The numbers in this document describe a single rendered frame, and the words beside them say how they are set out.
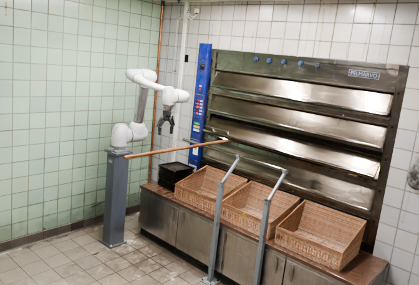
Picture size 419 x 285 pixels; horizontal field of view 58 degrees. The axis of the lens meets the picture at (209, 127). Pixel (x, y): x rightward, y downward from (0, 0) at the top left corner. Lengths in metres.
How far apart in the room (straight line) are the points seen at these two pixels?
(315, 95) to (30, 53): 2.57
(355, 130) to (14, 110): 2.98
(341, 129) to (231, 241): 1.35
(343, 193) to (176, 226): 1.62
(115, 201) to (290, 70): 2.13
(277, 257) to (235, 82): 1.73
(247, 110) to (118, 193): 1.54
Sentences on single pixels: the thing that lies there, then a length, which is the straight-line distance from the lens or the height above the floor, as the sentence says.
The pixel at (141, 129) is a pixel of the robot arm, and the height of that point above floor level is 1.22.
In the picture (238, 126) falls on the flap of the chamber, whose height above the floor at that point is 1.35.
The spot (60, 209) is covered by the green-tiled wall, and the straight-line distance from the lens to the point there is 4.38.
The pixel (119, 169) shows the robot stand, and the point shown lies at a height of 0.83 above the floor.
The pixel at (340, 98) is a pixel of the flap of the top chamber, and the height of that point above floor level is 1.79.
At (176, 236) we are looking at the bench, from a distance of 3.99.
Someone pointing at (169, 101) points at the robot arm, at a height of 1.60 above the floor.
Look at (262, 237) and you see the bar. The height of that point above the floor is 0.64.
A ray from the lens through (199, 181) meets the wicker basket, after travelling 4.16.
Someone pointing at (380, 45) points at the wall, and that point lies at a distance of 3.28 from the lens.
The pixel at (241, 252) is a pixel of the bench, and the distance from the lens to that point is 3.47.
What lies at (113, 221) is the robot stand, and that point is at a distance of 4.09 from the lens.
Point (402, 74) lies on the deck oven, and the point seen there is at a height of 2.03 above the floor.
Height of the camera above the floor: 2.01
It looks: 10 degrees down
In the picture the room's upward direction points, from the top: 6 degrees clockwise
